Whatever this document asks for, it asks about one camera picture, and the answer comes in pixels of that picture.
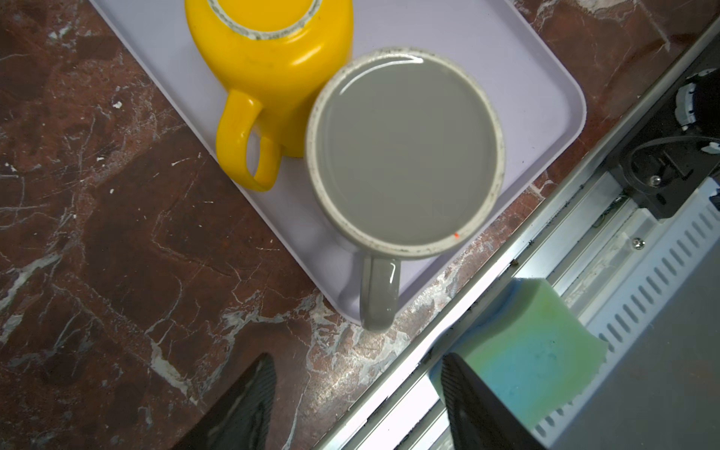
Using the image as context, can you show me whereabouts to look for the lilac tray mat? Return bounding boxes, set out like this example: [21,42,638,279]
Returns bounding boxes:
[95,1,587,323]

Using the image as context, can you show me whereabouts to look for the yellow mug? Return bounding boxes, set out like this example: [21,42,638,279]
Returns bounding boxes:
[185,0,354,191]

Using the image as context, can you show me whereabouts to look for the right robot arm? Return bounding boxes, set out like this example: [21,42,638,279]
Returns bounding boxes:
[674,69,719,137]

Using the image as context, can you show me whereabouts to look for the grey mug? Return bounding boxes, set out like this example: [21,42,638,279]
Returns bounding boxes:
[305,47,506,332]

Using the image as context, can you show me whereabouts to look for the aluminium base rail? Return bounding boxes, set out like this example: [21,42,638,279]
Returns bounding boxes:
[319,24,719,449]

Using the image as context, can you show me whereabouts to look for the green sponge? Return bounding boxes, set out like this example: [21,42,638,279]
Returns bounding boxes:
[450,279,609,429]

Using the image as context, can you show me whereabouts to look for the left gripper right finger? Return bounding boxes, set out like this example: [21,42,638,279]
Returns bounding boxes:
[441,354,543,450]

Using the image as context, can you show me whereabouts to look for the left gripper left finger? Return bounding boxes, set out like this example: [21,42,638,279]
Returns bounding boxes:
[174,352,277,449]

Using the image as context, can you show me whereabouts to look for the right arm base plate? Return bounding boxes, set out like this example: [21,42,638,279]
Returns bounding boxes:
[607,49,719,219]

